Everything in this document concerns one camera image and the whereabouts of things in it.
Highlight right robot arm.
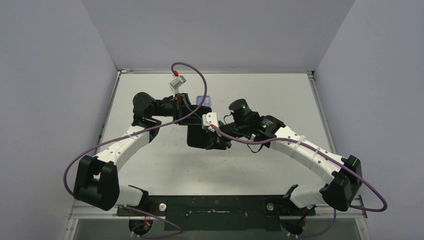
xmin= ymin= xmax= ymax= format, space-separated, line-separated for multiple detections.
xmin=202 ymin=98 xmax=362 ymax=215

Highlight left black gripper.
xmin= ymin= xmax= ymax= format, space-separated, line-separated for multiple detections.
xmin=151 ymin=93 xmax=203 ymax=126

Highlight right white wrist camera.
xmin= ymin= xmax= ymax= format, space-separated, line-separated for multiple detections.
xmin=201 ymin=112 xmax=219 ymax=132

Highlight aluminium frame rail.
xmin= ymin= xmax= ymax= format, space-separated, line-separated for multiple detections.
xmin=64 ymin=195 xmax=371 ymax=240

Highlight black phone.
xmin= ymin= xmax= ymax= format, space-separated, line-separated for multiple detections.
xmin=186 ymin=106 xmax=212 ymax=149

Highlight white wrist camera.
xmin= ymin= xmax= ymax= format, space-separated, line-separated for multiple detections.
xmin=201 ymin=112 xmax=219 ymax=132
xmin=169 ymin=75 xmax=187 ymax=96

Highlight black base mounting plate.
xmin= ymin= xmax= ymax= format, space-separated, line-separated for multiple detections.
xmin=116 ymin=195 xmax=316 ymax=232

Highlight lavender phone case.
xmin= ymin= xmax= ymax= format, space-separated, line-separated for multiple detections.
xmin=196 ymin=95 xmax=212 ymax=108

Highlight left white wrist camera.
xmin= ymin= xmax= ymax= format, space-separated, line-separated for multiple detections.
xmin=169 ymin=75 xmax=187 ymax=96

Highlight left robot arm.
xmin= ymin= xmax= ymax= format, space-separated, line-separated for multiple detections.
xmin=72 ymin=92 xmax=202 ymax=216

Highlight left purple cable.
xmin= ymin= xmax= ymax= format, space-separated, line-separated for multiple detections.
xmin=62 ymin=61 xmax=209 ymax=239

